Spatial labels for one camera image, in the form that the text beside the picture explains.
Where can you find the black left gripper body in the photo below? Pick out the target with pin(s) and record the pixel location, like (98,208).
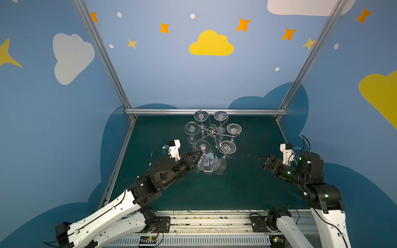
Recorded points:
(189,159)

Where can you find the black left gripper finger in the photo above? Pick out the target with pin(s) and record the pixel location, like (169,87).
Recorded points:
(199,160)
(196,153)

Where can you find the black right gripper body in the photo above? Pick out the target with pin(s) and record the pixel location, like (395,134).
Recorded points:
(270,163)

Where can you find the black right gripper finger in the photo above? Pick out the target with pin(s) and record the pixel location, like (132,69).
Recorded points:
(264,164)
(264,157)

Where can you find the clear wine glass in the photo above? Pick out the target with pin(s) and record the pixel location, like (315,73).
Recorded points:
(235,130)
(203,163)
(227,148)
(192,129)
(201,116)
(221,117)

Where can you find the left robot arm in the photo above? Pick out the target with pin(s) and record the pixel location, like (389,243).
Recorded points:
(163,173)

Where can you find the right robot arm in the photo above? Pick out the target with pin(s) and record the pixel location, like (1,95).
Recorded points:
(325,201)

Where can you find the chrome wine glass rack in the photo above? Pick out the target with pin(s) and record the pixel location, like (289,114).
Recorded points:
(211,135)

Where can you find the green circuit board right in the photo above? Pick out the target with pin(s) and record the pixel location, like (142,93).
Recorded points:
(277,242)

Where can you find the green circuit board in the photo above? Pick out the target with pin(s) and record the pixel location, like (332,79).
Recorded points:
(277,242)
(147,241)

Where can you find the green circuit board left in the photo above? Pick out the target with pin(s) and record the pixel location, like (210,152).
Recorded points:
(147,241)

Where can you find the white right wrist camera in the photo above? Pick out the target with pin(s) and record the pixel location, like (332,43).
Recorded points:
(288,153)

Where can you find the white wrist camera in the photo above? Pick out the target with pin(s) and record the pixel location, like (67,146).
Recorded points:
(173,147)
(288,153)

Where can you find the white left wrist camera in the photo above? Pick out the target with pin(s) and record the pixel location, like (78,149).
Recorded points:
(173,147)

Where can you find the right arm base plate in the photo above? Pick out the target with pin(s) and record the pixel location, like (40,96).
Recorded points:
(259,223)

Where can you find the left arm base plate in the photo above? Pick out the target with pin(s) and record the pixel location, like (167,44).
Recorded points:
(161,224)

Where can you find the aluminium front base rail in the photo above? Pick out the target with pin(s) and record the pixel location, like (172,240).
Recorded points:
(205,229)

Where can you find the aluminium right frame post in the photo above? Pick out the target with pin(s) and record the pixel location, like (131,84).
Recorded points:
(324,34)

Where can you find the aluminium frame post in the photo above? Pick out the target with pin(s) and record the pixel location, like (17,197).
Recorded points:
(99,45)
(324,34)

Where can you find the aluminium left frame post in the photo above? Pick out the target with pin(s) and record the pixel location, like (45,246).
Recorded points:
(99,45)

